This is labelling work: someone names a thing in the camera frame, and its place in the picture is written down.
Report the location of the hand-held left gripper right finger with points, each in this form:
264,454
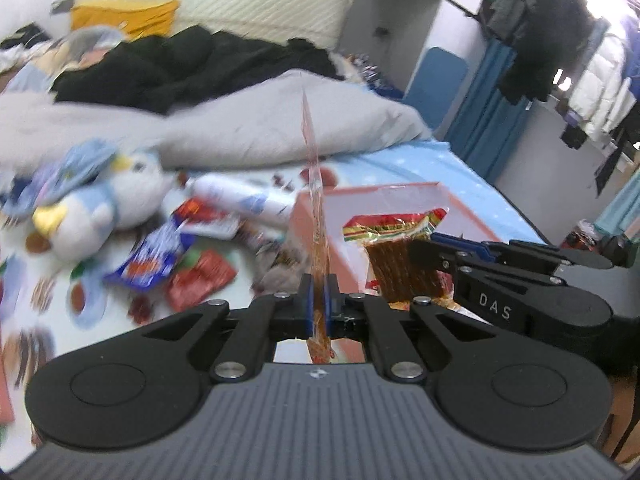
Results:
331,305

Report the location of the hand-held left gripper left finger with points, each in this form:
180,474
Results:
305,305

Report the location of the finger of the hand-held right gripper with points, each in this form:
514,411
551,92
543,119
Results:
430,262
457,242

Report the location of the red gold stick snack packet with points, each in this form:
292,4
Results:
395,265

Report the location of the clear orange snack packet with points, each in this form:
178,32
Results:
316,240

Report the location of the pink cardboard box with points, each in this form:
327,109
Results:
390,200

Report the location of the pile of mixed snack packets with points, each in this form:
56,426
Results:
200,275

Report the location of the dark red bag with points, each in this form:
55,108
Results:
595,242

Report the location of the fruit printed bed sheet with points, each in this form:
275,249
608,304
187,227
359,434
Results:
425,165

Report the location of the blue curtain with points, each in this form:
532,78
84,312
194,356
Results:
492,125

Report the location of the white spray bottle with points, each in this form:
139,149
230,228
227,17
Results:
240,197

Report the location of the teal hanging garment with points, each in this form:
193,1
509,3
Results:
620,205

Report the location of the grey duvet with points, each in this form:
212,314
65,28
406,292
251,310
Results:
250,125

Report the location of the colourful bedside clutter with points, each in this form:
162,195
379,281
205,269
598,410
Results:
367,72

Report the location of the white puffer jacket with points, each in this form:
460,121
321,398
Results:
605,85

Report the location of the black hanging jacket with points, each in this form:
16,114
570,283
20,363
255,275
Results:
550,45

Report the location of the penguin plush toy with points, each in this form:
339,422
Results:
95,205

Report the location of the grey hanging coat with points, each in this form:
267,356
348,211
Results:
515,5

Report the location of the black clothing heap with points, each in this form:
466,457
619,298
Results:
200,65

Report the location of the blue plastic bag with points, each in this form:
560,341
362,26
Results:
65,170

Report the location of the cream quilted headboard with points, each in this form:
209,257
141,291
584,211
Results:
250,7

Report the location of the yellow pillow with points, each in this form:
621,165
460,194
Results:
125,17

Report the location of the dark folded garment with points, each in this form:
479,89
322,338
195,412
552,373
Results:
22,34

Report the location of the grey wall plate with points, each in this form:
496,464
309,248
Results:
62,7

